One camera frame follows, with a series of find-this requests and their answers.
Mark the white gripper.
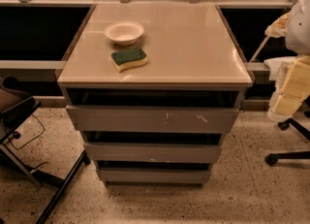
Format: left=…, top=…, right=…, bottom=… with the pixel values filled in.
left=267, top=55, right=310, bottom=122

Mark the grey bottom drawer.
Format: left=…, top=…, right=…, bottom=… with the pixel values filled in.
left=97, top=169, right=211, bottom=184

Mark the grey drawer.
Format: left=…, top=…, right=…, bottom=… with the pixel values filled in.
left=66, top=105, right=238, bottom=133
left=97, top=169, right=211, bottom=184
left=84, top=143, right=221, bottom=163

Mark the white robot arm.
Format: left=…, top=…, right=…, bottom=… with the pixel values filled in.
left=264, top=0, right=310, bottom=122

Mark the grey drawer cabinet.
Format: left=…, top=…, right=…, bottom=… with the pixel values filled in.
left=58, top=2, right=253, bottom=172

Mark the grey middle drawer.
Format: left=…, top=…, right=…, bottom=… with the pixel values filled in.
left=84, top=143, right=221, bottom=163

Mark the grey top drawer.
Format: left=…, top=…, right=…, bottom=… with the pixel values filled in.
left=66, top=105, right=238, bottom=133

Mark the white stick with black tip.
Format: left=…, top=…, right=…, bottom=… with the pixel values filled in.
left=249, top=35, right=270, bottom=63

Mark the black office chair base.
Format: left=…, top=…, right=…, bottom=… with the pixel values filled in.
left=264, top=111, right=310, bottom=167

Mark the green and yellow sponge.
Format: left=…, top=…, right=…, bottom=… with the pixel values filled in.
left=110, top=47, right=147, bottom=72

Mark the white bowl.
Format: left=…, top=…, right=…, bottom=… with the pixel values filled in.
left=105, top=21, right=144, bottom=47

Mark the dark chair on left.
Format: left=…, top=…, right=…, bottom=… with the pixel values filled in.
left=0, top=76, right=91, bottom=224

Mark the black floor cable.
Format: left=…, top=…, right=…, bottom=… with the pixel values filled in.
left=7, top=113, right=47, bottom=151

